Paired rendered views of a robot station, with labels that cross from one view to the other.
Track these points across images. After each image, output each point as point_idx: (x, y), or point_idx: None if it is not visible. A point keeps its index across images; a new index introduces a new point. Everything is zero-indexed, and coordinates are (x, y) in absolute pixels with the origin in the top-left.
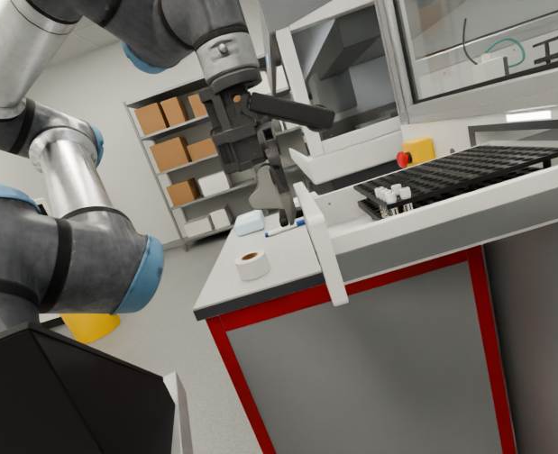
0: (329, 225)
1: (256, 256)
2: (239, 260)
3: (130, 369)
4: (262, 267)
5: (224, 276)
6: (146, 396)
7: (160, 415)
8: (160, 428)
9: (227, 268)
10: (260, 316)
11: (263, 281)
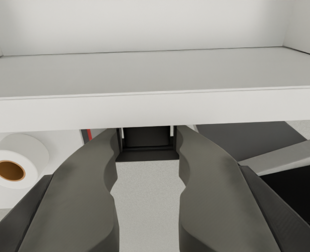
0: None
1: (15, 161)
2: (21, 182)
3: None
4: (32, 145)
5: (22, 190)
6: (299, 203)
7: (281, 188)
8: (288, 184)
9: None
10: (88, 132)
11: (61, 139)
